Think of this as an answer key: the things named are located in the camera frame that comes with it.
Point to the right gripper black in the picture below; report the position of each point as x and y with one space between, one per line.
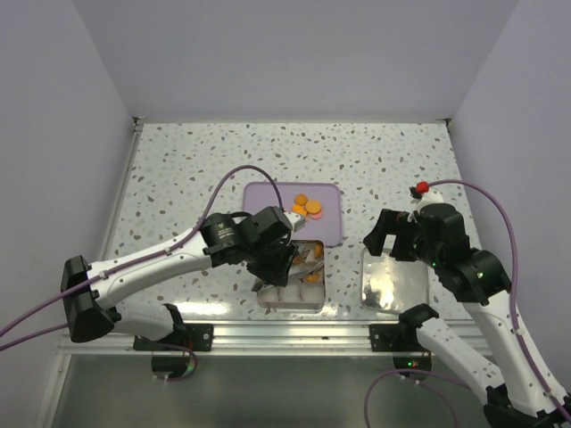
389 222

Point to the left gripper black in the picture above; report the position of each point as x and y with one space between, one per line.
277 274

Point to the metal tongs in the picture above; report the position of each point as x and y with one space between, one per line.
294 272

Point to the metal cookie tin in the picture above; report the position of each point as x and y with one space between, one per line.
297 295

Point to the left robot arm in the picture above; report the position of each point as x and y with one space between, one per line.
95 295

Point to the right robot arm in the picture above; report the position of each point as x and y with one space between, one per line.
516 388

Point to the metal tin lid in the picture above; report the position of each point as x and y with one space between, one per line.
389 286

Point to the pink round cookie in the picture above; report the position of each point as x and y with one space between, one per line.
316 216

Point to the purple plastic tray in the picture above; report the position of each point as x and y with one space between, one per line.
328 229

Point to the orange round sandwich cookie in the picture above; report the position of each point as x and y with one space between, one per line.
313 207

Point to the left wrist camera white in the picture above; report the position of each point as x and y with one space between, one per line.
296 220

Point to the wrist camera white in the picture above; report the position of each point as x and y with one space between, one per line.
296 220
424 196

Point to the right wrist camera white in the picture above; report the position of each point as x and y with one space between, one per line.
424 196

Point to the aluminium rail front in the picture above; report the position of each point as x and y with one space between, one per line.
275 338

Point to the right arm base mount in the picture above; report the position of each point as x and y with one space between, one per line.
393 338

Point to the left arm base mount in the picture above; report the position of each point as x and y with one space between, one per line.
194 337

